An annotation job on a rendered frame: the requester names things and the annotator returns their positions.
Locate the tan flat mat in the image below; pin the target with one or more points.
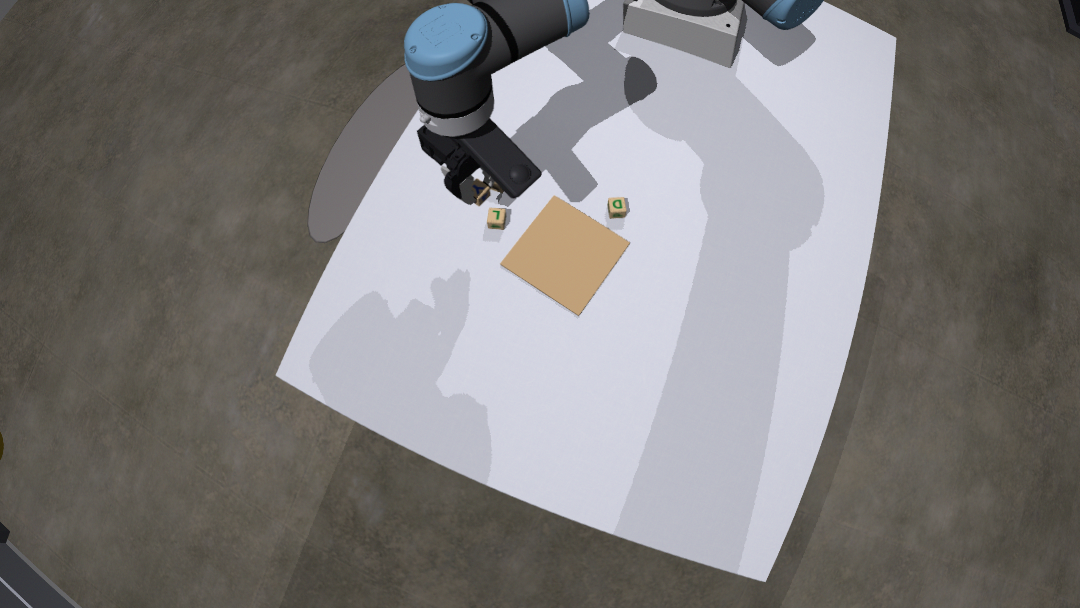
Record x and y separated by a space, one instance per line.
565 254

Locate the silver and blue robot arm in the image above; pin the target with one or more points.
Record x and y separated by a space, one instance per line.
451 51

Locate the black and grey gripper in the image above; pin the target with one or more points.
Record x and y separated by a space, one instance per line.
458 182

